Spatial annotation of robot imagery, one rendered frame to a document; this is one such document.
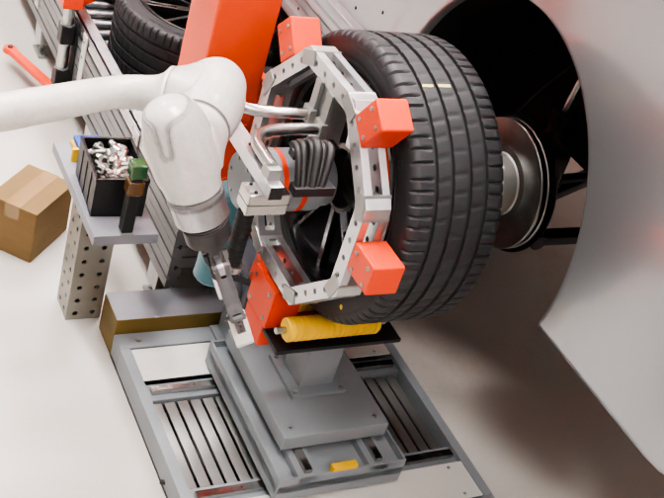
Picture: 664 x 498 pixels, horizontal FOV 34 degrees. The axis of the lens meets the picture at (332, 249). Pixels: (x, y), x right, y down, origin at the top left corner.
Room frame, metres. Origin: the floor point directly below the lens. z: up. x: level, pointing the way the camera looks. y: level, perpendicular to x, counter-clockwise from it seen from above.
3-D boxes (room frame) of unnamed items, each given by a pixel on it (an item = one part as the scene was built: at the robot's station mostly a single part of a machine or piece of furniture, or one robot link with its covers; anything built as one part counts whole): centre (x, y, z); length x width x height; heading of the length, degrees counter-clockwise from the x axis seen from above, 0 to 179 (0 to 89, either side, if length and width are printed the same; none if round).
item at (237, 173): (2.02, 0.15, 0.85); 0.21 x 0.14 x 0.14; 126
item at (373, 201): (2.06, 0.09, 0.85); 0.54 x 0.07 x 0.54; 36
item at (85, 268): (2.38, 0.64, 0.21); 0.10 x 0.10 x 0.42; 36
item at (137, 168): (2.20, 0.51, 0.64); 0.04 x 0.04 x 0.04; 36
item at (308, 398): (2.16, -0.04, 0.32); 0.40 x 0.30 x 0.28; 36
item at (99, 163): (2.33, 0.60, 0.51); 0.20 x 0.14 x 0.13; 33
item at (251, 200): (1.80, 0.16, 0.93); 0.09 x 0.05 x 0.05; 126
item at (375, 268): (1.81, -0.10, 0.85); 0.09 x 0.08 x 0.07; 36
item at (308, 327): (2.02, -0.06, 0.51); 0.29 x 0.06 x 0.06; 126
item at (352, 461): (2.14, -0.06, 0.13); 0.50 x 0.36 x 0.10; 36
